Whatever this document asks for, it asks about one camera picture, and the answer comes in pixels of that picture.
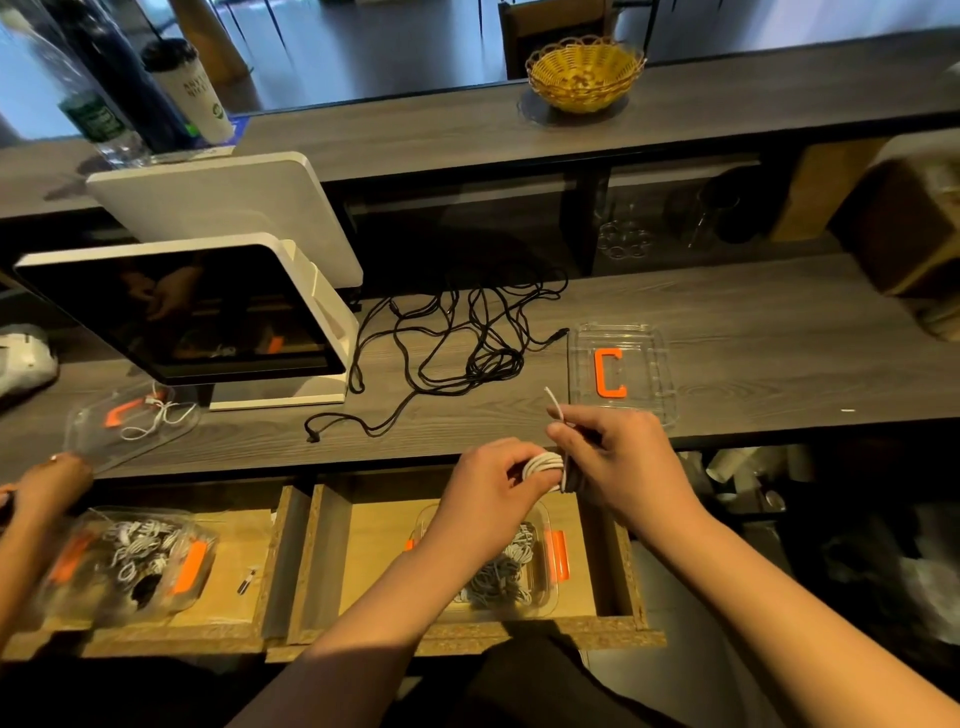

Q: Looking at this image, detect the person's left hand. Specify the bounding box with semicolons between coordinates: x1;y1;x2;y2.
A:
424;438;566;566

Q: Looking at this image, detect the person's right hand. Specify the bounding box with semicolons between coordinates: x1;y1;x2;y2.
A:
547;405;708;551

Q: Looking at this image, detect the clear container drawer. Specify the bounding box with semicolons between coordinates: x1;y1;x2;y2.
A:
402;502;575;620
37;507;219;624

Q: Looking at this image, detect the bundle of black cables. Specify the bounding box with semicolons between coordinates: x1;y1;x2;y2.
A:
348;277;572;399

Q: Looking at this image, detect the black cable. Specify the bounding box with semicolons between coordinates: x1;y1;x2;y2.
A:
304;397;398;444

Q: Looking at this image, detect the pile of cables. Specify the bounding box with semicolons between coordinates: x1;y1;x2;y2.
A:
120;393;197;441

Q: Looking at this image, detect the person's left forearm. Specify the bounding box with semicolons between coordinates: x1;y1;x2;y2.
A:
232;532;497;728

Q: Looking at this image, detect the person's right forearm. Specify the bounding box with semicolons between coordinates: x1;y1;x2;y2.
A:
652;502;960;728

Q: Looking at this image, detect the another person's forearm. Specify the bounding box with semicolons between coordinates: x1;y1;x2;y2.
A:
0;517;62;650

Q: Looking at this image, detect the brown cardboard box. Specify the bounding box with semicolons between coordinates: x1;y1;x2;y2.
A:
862;127;960;294

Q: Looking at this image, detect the pile of white containers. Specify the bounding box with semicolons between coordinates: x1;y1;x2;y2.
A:
682;442;819;519

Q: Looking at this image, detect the wooden drawer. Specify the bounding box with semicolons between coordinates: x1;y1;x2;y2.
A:
0;477;309;662
270;465;669;662

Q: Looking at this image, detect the flat cardboard sheet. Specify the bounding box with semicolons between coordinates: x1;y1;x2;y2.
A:
772;138;887;242

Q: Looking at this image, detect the white touchscreen monitor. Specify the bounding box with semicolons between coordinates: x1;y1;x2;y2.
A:
12;232;359;411

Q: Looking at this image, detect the grey wooden bar counter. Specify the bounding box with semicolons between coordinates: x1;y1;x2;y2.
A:
0;27;960;224

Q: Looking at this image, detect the white customer display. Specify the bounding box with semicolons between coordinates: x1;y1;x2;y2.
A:
85;151;365;290

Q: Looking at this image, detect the yellow woven basket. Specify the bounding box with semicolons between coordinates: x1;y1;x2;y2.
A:
525;36;650;116

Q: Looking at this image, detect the brown wooden chair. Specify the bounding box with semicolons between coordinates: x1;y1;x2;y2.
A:
498;0;617;77

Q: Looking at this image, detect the white headset device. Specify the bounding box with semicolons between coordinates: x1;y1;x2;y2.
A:
0;327;59;399

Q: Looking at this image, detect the white paper coffee cup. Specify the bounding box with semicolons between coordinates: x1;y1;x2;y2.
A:
142;37;239;147

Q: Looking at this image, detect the round wooden table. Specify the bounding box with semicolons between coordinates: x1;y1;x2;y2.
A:
172;0;251;86

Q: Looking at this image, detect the clear plastic water bottle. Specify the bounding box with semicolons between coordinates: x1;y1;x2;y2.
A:
7;15;149;167

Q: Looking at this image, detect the black thermos bottle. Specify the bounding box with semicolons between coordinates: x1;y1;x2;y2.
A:
45;0;197;155

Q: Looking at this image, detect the clear lid orange handle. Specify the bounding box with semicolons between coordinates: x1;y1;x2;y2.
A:
567;322;680;437
63;382;201;474

